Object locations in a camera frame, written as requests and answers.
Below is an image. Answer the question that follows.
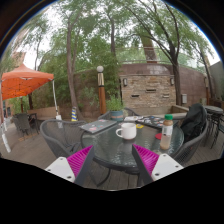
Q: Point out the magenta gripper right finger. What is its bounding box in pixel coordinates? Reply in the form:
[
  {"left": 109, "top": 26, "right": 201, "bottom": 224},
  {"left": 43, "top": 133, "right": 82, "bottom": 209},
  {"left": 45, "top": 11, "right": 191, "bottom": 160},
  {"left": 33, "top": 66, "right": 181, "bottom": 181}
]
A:
[{"left": 131, "top": 143, "right": 185, "bottom": 185}]

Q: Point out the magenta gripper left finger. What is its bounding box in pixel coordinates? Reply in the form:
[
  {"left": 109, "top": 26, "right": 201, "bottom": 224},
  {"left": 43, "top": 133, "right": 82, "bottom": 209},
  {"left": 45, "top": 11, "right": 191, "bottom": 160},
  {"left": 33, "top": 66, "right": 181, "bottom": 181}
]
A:
[{"left": 44, "top": 145, "right": 96, "bottom": 187}]

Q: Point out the red coaster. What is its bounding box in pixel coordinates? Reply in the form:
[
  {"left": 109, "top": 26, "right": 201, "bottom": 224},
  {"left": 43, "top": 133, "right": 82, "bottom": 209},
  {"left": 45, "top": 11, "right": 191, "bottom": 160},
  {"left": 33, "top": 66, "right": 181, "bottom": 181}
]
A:
[{"left": 155, "top": 133, "right": 162, "bottom": 140}]

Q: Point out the dark mesh chair left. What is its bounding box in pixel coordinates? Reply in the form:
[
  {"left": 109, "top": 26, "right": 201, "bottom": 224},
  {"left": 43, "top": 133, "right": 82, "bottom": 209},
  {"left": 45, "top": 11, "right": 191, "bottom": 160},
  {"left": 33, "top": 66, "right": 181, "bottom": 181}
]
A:
[{"left": 40, "top": 119, "right": 85, "bottom": 157}]

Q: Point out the white ceramic mug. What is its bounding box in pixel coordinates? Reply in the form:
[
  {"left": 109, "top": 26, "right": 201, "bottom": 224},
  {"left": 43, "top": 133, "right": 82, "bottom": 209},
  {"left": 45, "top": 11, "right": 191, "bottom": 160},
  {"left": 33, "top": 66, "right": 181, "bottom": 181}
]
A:
[{"left": 116, "top": 123, "right": 137, "bottom": 140}]

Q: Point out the yellow small object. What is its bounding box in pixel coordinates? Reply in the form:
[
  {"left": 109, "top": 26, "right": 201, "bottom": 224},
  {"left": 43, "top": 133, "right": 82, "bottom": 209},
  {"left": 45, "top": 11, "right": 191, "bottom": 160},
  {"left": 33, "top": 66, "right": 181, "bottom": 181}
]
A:
[{"left": 136, "top": 124, "right": 144, "bottom": 129}]

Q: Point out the round glass patio table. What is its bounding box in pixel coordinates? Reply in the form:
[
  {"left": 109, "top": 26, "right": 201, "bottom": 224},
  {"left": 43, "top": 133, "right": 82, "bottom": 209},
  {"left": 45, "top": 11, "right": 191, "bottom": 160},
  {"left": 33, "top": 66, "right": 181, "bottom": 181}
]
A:
[{"left": 82, "top": 123, "right": 184, "bottom": 174}]

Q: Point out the dark patterned board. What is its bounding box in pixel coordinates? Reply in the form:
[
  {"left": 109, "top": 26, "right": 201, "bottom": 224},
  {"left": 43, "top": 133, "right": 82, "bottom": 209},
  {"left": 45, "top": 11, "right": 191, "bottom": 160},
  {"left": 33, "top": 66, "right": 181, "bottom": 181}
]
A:
[{"left": 136, "top": 116, "right": 164, "bottom": 129}]

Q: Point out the dark mesh chair right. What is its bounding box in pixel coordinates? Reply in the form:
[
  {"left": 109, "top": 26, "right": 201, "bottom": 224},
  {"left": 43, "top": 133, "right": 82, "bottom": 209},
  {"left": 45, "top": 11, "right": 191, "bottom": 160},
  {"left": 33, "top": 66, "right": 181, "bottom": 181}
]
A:
[{"left": 172, "top": 122, "right": 209, "bottom": 165}]

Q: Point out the plastic bottle green cap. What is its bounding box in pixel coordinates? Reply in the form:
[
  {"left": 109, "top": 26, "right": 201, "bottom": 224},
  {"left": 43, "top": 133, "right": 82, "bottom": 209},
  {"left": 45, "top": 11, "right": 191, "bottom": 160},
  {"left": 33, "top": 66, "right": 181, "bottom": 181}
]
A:
[{"left": 160, "top": 114, "right": 173, "bottom": 150}]

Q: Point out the grey laptop with stickers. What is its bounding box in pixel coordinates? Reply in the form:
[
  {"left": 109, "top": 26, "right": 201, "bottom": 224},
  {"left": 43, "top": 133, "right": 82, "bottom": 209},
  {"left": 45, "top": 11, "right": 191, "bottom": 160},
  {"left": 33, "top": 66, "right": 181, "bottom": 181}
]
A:
[{"left": 80, "top": 119, "right": 116, "bottom": 134}]

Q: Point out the blue yellow striped cone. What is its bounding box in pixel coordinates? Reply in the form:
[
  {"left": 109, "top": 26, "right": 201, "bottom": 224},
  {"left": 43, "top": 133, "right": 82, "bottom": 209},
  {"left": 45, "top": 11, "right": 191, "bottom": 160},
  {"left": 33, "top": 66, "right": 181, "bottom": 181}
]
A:
[{"left": 71, "top": 107, "right": 78, "bottom": 122}]

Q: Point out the black jacket on chair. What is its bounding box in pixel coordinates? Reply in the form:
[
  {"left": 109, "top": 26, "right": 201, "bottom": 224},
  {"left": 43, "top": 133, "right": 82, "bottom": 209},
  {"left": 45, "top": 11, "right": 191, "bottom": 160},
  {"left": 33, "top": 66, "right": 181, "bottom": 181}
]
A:
[{"left": 180, "top": 103, "right": 207, "bottom": 142}]

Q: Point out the potted green plant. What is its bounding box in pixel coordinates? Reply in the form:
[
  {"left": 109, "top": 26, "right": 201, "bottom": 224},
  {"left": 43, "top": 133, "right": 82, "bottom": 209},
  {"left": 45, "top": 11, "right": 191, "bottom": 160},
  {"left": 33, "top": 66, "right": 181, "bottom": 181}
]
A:
[{"left": 106, "top": 95, "right": 124, "bottom": 111}]

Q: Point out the dark chair far left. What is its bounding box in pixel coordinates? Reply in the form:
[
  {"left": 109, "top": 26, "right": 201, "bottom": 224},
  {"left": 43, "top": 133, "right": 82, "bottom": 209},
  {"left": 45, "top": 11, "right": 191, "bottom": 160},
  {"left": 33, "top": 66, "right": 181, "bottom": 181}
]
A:
[{"left": 13, "top": 113, "right": 32, "bottom": 135}]

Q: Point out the black table far right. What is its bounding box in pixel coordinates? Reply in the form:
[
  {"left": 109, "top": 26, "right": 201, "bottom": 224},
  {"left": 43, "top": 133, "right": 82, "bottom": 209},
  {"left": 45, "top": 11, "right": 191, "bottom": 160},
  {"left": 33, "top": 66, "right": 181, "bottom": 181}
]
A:
[{"left": 205, "top": 106, "right": 224, "bottom": 146}]

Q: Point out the orange canopy tent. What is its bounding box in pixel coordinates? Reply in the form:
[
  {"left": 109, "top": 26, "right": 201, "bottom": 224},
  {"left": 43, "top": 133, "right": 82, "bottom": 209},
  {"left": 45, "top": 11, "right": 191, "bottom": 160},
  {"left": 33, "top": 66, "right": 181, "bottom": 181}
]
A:
[{"left": 1, "top": 64, "right": 54, "bottom": 100}]

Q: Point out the wooden lamp post globe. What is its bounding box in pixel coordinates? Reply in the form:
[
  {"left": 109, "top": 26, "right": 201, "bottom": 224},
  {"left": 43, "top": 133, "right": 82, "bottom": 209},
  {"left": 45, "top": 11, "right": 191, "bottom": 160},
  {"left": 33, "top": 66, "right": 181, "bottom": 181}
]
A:
[{"left": 97, "top": 66, "right": 106, "bottom": 114}]

